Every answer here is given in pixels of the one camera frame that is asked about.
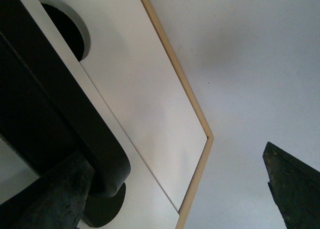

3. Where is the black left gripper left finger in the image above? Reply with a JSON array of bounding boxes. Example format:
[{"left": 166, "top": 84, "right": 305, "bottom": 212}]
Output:
[{"left": 0, "top": 151, "right": 95, "bottom": 229}]

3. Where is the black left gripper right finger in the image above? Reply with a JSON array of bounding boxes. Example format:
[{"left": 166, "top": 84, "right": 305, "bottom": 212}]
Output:
[{"left": 262, "top": 142, "right": 320, "bottom": 229}]

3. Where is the black drawer handle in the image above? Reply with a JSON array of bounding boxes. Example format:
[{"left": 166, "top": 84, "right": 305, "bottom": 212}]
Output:
[{"left": 0, "top": 0, "right": 132, "bottom": 228}]

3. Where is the wooden drawer cabinet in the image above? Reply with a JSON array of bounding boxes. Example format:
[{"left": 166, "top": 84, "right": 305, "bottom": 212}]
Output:
[{"left": 140, "top": 0, "right": 214, "bottom": 229}]

